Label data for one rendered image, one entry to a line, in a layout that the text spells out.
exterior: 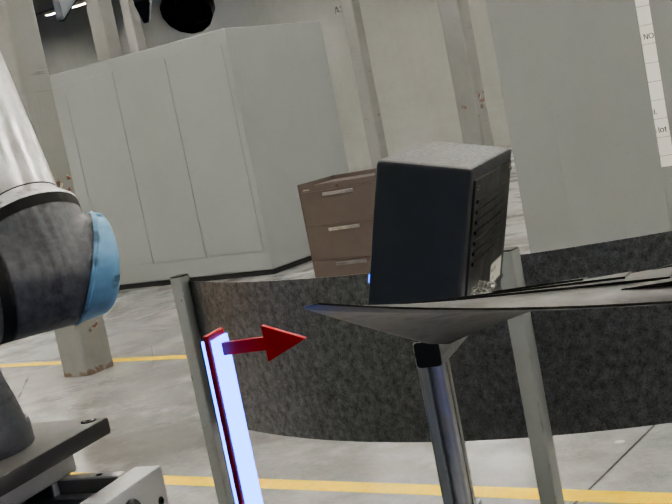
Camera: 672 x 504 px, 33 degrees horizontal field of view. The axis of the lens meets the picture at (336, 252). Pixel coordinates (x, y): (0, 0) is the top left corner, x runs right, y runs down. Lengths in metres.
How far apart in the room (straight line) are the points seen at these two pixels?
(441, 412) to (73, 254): 0.43
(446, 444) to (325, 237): 6.39
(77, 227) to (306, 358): 1.55
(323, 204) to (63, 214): 6.37
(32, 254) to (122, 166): 10.18
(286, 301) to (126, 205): 8.75
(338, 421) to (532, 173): 4.64
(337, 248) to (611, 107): 2.01
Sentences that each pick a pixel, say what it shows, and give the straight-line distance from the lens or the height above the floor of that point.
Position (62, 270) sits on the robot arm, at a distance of 1.24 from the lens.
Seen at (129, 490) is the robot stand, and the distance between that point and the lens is 1.18.
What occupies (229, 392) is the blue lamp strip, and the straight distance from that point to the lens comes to 0.75.
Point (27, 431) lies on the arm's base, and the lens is 1.25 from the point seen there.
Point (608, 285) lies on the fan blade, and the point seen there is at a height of 1.19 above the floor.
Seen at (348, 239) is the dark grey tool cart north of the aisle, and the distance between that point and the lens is 7.55.
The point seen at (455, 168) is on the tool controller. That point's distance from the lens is 1.26.
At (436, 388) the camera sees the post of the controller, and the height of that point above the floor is 1.00.
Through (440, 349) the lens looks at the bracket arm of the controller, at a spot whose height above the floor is 1.04.
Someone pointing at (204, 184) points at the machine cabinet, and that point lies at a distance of 10.72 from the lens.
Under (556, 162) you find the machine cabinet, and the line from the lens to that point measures 7.16.
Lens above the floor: 1.31
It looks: 7 degrees down
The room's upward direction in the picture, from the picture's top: 11 degrees counter-clockwise
